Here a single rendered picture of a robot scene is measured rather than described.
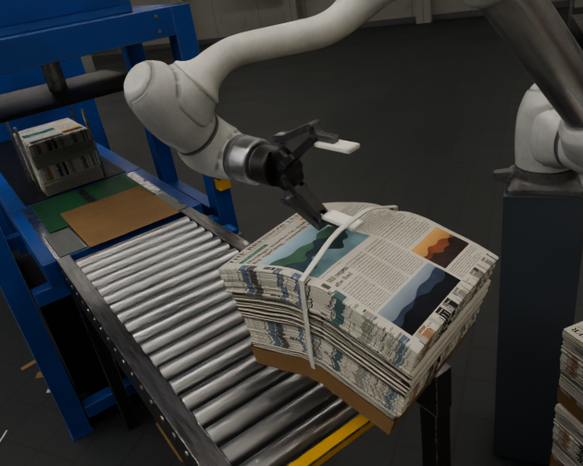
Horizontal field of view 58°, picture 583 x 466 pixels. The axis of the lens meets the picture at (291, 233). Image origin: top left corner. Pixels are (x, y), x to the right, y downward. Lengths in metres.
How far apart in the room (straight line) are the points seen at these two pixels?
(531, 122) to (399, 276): 0.72
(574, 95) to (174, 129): 0.78
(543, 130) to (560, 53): 0.33
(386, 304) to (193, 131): 0.45
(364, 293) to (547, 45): 0.59
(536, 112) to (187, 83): 0.88
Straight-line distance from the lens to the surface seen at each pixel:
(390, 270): 0.88
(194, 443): 1.18
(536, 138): 1.47
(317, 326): 0.89
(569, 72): 1.19
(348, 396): 0.96
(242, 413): 1.20
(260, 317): 1.00
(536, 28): 1.12
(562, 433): 1.53
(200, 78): 0.96
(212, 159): 1.02
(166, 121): 0.94
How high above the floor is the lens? 1.64
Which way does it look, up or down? 27 degrees down
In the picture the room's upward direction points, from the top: 10 degrees counter-clockwise
